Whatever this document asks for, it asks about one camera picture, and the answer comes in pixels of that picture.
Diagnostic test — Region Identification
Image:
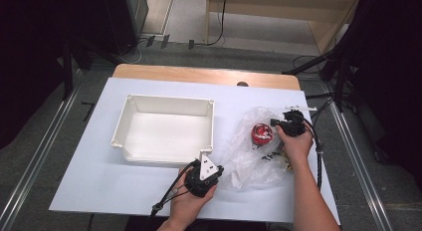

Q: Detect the black hanging cable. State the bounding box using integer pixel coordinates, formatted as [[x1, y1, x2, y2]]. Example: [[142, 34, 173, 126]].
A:
[[193, 0, 229, 47]]

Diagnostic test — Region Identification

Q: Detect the black tripod stand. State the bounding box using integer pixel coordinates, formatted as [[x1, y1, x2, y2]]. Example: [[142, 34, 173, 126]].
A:
[[282, 48, 353, 113]]

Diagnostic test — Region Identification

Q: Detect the white plastic bin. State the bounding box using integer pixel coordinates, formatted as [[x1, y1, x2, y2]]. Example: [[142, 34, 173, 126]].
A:
[[109, 94, 216, 166]]

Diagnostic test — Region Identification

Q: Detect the white floor cable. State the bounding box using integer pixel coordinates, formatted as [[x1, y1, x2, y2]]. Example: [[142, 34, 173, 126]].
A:
[[125, 38, 147, 65]]

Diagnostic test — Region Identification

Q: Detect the hand-held gripper cable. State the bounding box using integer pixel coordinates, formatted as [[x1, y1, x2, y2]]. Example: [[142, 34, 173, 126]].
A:
[[150, 159, 200, 219], [302, 117, 324, 191]]

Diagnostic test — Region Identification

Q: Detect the grey cabinet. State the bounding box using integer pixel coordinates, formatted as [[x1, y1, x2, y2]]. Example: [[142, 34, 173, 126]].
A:
[[123, 0, 149, 36]]

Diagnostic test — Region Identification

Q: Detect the aluminium floor rail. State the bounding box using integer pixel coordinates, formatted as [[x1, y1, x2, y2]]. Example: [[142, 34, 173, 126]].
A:
[[0, 88, 81, 231], [327, 101, 394, 231]]

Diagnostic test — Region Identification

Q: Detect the person's left hand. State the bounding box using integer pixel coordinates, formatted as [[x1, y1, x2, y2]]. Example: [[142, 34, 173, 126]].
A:
[[169, 166, 218, 222]]

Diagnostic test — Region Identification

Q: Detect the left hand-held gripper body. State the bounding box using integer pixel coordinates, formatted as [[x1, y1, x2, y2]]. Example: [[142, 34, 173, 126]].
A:
[[183, 150, 221, 198]]

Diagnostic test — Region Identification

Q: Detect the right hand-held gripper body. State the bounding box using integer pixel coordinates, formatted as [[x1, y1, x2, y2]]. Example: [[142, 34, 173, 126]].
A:
[[280, 106, 317, 137]]

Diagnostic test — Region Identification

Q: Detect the person's right hand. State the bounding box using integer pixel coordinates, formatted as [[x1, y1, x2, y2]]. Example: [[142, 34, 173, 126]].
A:
[[277, 125, 315, 165]]

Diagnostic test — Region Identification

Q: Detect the clear plastic bag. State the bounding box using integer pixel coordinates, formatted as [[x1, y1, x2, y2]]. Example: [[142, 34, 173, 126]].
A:
[[220, 106, 296, 192]]

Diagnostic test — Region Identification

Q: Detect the black floor cable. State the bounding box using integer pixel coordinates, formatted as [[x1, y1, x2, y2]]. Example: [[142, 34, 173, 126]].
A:
[[306, 92, 336, 119]]

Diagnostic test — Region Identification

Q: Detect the red can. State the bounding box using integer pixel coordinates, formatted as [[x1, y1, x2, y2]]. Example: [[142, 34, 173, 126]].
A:
[[251, 122, 275, 147]]

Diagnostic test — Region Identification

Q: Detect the left hand-held gripper cable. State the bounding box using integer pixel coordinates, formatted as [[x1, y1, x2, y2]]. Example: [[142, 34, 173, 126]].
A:
[[150, 159, 200, 219]]

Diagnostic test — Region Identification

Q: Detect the right hand-held gripper cable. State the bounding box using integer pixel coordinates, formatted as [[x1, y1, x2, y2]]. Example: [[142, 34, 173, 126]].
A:
[[302, 117, 324, 191]]

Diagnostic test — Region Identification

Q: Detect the black curtain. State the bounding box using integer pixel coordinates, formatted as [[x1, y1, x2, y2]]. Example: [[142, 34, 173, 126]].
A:
[[331, 0, 422, 182], [0, 0, 137, 149]]

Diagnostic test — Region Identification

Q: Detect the white board sheet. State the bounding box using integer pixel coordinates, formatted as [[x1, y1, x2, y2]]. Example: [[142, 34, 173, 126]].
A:
[[49, 77, 341, 225]]

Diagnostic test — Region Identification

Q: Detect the light wooden shelf unit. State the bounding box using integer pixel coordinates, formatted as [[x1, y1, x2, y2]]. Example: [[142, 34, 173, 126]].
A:
[[204, 0, 363, 56]]

